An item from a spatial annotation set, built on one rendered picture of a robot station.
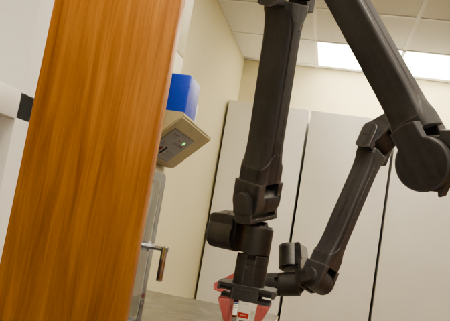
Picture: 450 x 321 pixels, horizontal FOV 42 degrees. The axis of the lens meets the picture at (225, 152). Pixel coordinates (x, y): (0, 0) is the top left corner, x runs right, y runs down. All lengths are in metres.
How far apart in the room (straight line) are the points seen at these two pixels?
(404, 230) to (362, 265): 0.37
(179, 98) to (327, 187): 3.09
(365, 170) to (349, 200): 0.08
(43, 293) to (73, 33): 0.54
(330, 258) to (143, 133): 0.53
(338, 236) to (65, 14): 0.79
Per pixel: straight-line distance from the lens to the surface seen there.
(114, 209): 1.21
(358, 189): 1.47
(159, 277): 1.53
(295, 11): 1.01
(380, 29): 0.93
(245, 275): 1.06
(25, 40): 0.42
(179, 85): 1.33
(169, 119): 1.28
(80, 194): 1.24
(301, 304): 4.35
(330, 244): 1.44
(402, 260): 4.36
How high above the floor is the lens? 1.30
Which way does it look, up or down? 6 degrees up
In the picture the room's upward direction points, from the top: 10 degrees clockwise
